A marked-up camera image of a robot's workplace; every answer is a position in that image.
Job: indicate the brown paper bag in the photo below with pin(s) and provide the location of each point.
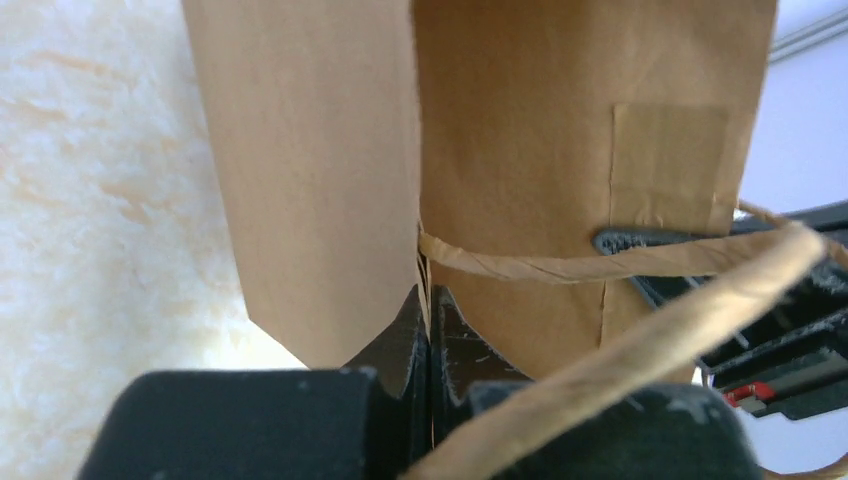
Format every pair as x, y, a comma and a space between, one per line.
527, 155

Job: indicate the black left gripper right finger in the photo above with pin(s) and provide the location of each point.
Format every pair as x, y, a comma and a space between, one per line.
468, 376

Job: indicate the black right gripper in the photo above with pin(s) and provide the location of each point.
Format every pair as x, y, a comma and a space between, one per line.
793, 361

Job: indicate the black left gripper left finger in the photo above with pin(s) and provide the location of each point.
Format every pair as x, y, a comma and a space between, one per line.
397, 420

